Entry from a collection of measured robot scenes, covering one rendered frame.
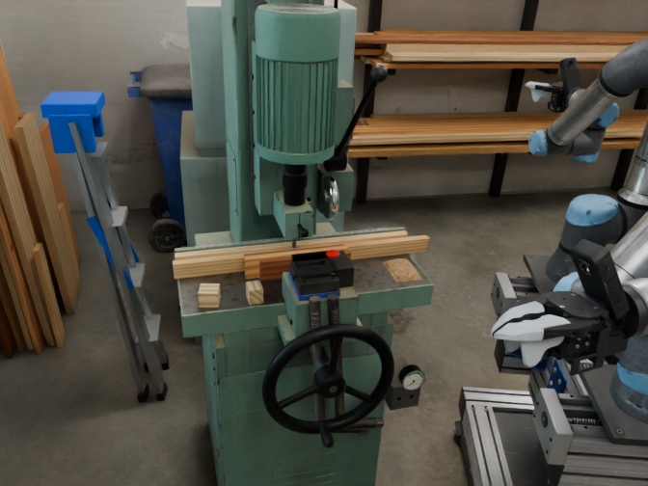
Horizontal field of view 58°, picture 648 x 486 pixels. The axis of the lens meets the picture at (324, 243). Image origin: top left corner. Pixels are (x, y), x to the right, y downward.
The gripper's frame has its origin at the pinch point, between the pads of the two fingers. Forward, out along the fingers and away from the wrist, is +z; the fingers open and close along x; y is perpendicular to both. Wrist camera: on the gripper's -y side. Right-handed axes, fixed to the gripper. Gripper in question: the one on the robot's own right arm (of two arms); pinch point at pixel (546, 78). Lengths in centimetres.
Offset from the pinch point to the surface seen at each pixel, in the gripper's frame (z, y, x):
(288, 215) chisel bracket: -60, 4, -96
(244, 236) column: -38, 20, -107
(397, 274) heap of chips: -64, 23, -72
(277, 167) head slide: -46, -3, -96
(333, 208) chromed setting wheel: -47, 11, -83
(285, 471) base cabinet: -72, 74, -107
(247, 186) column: -37, 5, -104
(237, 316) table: -73, 21, -111
